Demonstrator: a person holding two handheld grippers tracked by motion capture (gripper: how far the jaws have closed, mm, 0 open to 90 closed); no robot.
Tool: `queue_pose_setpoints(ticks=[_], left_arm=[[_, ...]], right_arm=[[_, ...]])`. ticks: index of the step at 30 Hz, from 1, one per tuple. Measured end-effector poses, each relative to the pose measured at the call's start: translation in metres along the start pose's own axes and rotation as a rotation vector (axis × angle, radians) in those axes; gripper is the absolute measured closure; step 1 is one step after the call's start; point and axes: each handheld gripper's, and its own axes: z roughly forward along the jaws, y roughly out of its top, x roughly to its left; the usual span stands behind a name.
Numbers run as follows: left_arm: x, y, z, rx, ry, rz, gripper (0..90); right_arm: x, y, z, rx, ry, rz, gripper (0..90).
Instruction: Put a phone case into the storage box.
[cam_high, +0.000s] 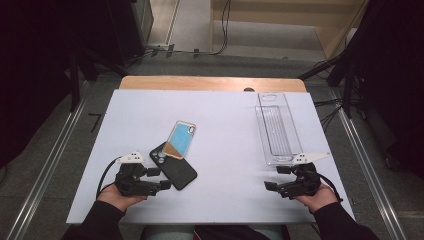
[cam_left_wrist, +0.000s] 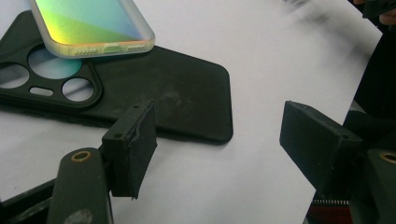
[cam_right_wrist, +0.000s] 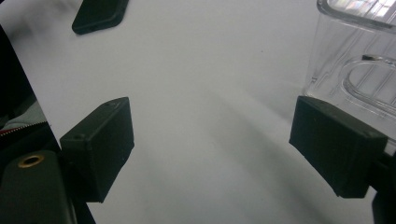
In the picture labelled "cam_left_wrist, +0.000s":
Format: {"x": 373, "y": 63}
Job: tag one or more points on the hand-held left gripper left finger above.
{"x": 129, "y": 149}

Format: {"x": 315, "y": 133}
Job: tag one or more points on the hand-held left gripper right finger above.
{"x": 317, "y": 146}

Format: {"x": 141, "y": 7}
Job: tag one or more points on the black phone case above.
{"x": 174, "y": 93}

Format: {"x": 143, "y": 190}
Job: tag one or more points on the iridescent translucent phone case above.
{"x": 93, "y": 21}

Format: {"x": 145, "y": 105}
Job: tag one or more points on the white board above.
{"x": 264, "y": 62}

